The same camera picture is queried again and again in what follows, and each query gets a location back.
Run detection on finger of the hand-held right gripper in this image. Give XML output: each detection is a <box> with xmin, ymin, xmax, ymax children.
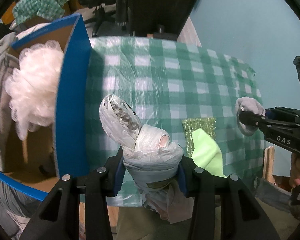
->
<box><xmin>265</xmin><ymin>107</ymin><xmax>300</xmax><ymax>120</ymax></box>
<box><xmin>239</xmin><ymin>110</ymin><xmax>268</xmax><ymax>132</ymax></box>

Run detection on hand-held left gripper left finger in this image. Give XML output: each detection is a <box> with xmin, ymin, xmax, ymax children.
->
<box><xmin>22</xmin><ymin>152</ymin><xmax>127</xmax><ymax>240</ymax></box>

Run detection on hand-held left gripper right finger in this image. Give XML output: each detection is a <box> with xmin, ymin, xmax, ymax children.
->
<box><xmin>176</xmin><ymin>155</ymin><xmax>277</xmax><ymax>240</ymax></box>

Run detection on grey sock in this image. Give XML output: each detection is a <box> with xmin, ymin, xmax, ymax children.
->
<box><xmin>235</xmin><ymin>96</ymin><xmax>265</xmax><ymax>137</ymax></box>

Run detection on white plastic bag bundle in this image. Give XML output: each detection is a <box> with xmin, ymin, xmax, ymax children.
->
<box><xmin>99</xmin><ymin>94</ymin><xmax>193</xmax><ymax>224</ymax></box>

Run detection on blue-edged cardboard box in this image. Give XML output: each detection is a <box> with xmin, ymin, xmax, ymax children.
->
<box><xmin>0</xmin><ymin>14</ymin><xmax>92</xmax><ymax>202</ymax></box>

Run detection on white mesh bath pouf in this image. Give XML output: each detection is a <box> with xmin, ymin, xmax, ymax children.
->
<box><xmin>4</xmin><ymin>40</ymin><xmax>64</xmax><ymax>140</ymax></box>

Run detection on person's right hand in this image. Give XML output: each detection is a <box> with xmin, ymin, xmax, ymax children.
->
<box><xmin>289</xmin><ymin>151</ymin><xmax>300</xmax><ymax>189</ymax></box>

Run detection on wooden board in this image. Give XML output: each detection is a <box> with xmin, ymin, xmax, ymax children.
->
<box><xmin>262</xmin><ymin>146</ymin><xmax>275</xmax><ymax>184</ymax></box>

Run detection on light green cloth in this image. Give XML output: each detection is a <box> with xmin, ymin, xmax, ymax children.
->
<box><xmin>191</xmin><ymin>128</ymin><xmax>227</xmax><ymax>178</ymax></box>

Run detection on person's olive trousers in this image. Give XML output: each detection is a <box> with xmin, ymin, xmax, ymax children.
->
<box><xmin>117</xmin><ymin>197</ymin><xmax>300</xmax><ymax>240</ymax></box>

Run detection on green checkered tablecloth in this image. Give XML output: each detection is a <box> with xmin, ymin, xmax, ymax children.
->
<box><xmin>84</xmin><ymin>36</ymin><xmax>268</xmax><ymax>207</ymax></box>

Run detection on black office chair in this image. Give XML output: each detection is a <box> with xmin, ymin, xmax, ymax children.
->
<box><xmin>75</xmin><ymin>0</ymin><xmax>129</xmax><ymax>37</ymax></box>

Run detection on green checkered cloth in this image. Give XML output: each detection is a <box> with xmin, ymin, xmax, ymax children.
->
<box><xmin>12</xmin><ymin>0</ymin><xmax>75</xmax><ymax>25</ymax></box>

